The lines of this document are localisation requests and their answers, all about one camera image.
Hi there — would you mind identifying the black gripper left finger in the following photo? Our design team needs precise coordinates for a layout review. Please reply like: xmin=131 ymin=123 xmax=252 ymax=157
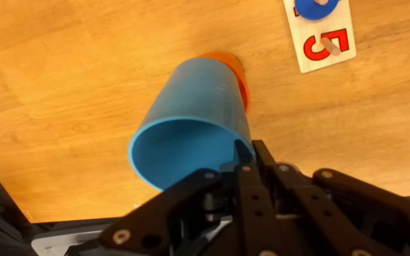
xmin=99 ymin=169 xmax=242 ymax=256

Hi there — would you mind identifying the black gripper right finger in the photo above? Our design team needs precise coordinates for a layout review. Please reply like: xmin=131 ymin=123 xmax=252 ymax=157
xmin=235 ymin=140 xmax=410 ymax=256

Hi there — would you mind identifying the blue plastic cup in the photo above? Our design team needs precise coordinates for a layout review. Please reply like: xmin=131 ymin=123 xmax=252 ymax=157
xmin=128 ymin=56 xmax=254 ymax=190

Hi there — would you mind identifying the orange plastic cup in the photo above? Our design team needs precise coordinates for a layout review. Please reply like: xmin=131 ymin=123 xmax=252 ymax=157
xmin=199 ymin=51 xmax=250 ymax=111

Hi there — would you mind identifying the wooden number puzzle board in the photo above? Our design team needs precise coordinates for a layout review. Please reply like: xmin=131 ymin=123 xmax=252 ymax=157
xmin=283 ymin=0 xmax=356 ymax=72

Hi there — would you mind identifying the blue ring on peg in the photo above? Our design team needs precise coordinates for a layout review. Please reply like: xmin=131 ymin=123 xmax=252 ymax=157
xmin=293 ymin=0 xmax=341 ymax=21

